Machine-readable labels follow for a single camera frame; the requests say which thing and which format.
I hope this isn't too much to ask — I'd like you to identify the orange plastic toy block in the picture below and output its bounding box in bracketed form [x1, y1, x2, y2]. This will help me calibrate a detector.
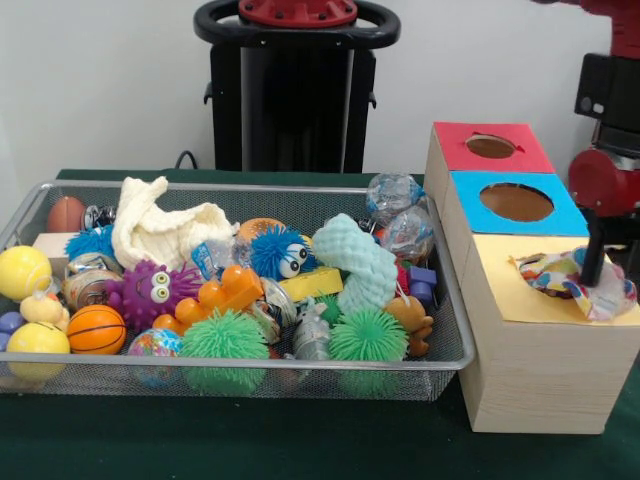
[153, 264, 265, 337]

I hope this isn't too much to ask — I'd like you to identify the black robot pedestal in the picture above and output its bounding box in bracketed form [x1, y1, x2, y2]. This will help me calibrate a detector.
[194, 0, 401, 173]

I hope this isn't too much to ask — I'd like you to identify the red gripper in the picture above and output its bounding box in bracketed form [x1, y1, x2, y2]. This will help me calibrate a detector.
[567, 147, 640, 289]

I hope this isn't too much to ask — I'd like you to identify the cream knitted cloth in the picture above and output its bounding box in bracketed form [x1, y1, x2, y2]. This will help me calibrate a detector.
[111, 177, 239, 271]

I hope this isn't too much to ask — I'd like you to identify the mint green foam cloth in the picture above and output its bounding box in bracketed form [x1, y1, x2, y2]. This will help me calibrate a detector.
[312, 213, 399, 315]

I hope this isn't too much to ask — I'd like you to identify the wooden box with three holes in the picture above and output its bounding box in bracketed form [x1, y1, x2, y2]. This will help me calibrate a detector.
[424, 121, 640, 435]

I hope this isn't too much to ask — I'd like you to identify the dark green table cloth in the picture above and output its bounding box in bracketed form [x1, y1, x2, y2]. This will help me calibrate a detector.
[0, 168, 640, 480]

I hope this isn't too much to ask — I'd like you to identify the wire mesh bin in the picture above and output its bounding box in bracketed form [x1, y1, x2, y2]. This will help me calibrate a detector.
[0, 180, 476, 401]

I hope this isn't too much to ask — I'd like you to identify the small dotted cloth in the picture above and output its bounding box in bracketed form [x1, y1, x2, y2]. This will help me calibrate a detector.
[509, 246, 639, 323]

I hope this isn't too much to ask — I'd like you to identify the purple furry monster toy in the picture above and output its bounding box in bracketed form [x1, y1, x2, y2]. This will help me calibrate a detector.
[106, 260, 203, 332]

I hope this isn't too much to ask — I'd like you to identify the blue spiky ball with eyes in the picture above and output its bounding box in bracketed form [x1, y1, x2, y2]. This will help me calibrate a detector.
[249, 226, 317, 284]

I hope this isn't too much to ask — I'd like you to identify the orange toy basketball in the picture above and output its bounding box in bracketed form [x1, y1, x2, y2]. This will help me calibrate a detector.
[66, 304, 127, 356]

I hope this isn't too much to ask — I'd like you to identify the green spiky ball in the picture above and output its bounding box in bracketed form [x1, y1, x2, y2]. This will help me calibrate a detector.
[328, 308, 409, 397]
[180, 309, 271, 396]

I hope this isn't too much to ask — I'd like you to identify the yellow ball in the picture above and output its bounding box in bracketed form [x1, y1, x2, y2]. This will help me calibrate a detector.
[6, 322, 71, 382]
[0, 245, 54, 302]

